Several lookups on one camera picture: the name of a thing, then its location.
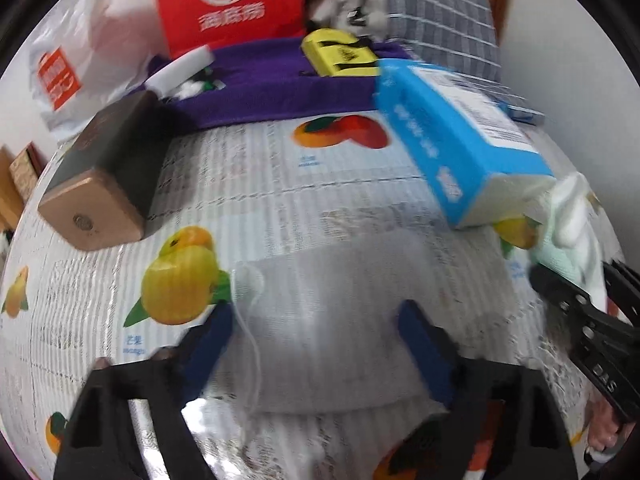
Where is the yellow pouch with black straps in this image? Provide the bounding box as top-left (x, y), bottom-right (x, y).
top-left (300, 27), bottom-right (383, 78)

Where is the blue tissue pack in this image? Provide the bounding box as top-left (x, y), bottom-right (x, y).
top-left (374, 58), bottom-right (556, 231)

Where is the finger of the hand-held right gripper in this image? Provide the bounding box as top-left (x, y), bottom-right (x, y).
top-left (530, 264), bottom-right (602, 342)
top-left (602, 261), bottom-right (640, 322)

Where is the person's right hand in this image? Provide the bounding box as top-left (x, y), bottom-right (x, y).
top-left (587, 402), bottom-right (627, 466)

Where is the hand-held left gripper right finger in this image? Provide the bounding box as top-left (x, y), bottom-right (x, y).
top-left (377, 300), bottom-right (576, 480)

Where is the white sponge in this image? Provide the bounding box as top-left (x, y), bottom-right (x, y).
top-left (147, 44), bottom-right (216, 98)

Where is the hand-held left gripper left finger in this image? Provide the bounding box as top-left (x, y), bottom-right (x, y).
top-left (52, 305), bottom-right (236, 480)

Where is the white glove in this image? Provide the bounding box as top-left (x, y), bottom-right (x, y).
top-left (530, 172), bottom-right (613, 286)

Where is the grey checked cushion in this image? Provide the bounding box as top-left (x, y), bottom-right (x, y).
top-left (382, 0), bottom-right (546, 126)

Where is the purple towel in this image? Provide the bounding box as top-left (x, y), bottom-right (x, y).
top-left (145, 37), bottom-right (421, 131)

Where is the grey face mask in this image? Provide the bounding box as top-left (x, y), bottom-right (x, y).
top-left (230, 237), bottom-right (458, 441)

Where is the white plastic shopping bag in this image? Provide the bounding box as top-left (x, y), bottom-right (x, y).
top-left (27, 0), bottom-right (171, 133)

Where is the brown cardboard box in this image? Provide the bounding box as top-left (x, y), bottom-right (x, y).
top-left (0, 145), bottom-right (23, 233)

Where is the brown tin box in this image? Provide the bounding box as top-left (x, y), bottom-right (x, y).
top-left (37, 91), bottom-right (168, 252)

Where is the brown patterned book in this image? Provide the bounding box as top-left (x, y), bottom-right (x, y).
top-left (9, 144), bottom-right (48, 196)

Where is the red paper bag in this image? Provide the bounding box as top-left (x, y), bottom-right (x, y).
top-left (150, 0), bottom-right (308, 58)

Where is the beige backpack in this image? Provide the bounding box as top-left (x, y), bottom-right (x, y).
top-left (305, 0), bottom-right (393, 43)

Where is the dark green wipes packet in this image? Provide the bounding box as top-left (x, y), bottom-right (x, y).
top-left (172, 67), bottom-right (226, 101)

